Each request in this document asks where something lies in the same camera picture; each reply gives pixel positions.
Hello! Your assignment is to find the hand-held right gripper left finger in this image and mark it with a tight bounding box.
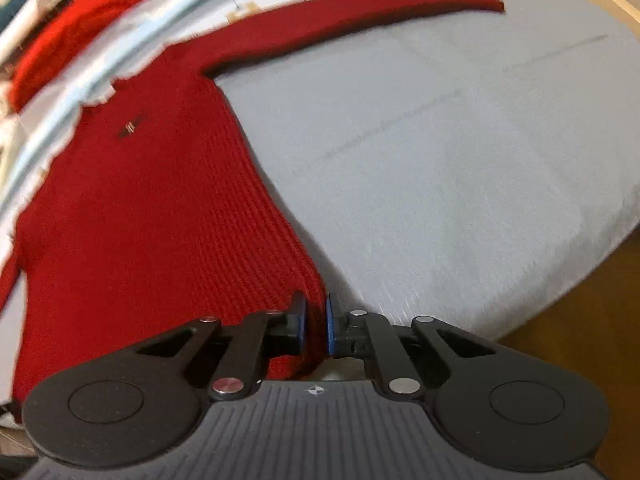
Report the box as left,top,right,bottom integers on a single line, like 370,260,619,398
136,290,309,403

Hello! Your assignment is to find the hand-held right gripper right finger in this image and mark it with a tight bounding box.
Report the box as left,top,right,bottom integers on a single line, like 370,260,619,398
325,294,501,402

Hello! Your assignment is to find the dark red knit sweater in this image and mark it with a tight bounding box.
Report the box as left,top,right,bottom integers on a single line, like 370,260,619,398
0,0,506,403

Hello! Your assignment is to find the bright red cloth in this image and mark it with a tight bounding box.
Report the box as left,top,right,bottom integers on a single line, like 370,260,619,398
10,0,157,112

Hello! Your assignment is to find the grey bed sheet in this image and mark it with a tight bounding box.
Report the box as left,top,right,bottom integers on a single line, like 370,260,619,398
207,0,640,347

